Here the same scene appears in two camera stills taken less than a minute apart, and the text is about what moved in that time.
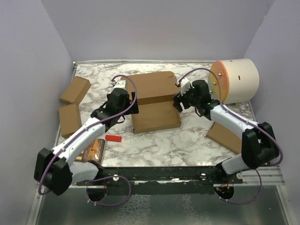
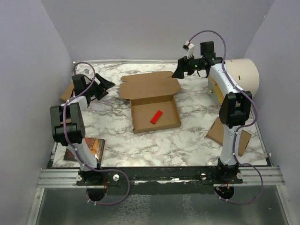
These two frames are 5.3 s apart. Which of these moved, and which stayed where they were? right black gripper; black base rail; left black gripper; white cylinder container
Moved: left black gripper; right black gripper
Stayed: black base rail; white cylinder container
